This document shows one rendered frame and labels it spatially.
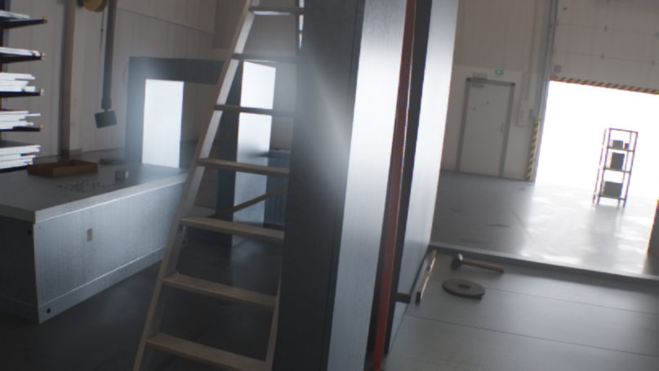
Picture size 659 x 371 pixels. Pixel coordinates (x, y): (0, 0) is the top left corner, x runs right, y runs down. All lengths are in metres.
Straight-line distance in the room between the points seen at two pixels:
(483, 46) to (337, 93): 10.78
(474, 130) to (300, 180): 10.63
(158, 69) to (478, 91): 8.26
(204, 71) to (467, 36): 8.20
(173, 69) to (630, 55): 9.82
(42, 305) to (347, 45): 2.48
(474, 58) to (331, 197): 10.76
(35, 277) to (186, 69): 2.25
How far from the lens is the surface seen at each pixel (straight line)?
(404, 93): 1.53
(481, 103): 11.37
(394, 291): 1.84
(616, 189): 10.11
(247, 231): 1.71
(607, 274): 3.50
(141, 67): 4.61
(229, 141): 4.10
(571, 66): 11.59
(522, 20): 11.66
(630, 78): 11.88
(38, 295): 2.93
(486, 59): 11.48
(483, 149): 11.40
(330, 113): 0.77
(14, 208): 2.83
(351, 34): 0.77
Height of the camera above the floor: 1.32
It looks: 10 degrees down
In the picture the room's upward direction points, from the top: 6 degrees clockwise
